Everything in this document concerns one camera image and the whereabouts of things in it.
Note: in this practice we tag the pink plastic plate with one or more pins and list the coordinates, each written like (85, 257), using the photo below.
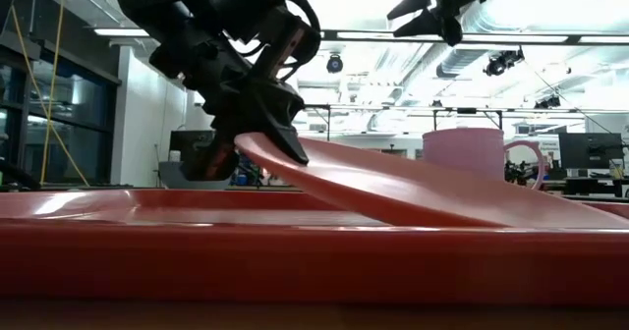
(417, 192)

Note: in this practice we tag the black overhead beam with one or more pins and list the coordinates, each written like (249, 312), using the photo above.
(572, 39)

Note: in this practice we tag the red plastic tray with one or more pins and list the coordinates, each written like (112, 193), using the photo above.
(295, 266)

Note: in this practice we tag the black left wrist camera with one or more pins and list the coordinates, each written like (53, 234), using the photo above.
(290, 50)

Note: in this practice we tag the black computer monitor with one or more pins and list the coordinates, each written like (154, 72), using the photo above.
(182, 141)
(589, 150)

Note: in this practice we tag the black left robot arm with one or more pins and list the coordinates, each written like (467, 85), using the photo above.
(162, 6)

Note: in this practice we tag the blue storage bin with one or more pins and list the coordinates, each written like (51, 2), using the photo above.
(243, 178)

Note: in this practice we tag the black hanging camera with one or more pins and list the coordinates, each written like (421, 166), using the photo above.
(335, 64)

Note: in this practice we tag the long ceiling light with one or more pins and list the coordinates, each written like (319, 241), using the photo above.
(120, 32)

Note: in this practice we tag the black track light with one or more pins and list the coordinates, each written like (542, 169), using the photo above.
(548, 103)
(496, 65)

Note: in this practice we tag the lilac plastic mug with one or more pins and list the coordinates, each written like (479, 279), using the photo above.
(462, 153)

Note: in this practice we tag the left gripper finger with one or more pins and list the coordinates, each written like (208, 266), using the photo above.
(282, 124)
(211, 165)

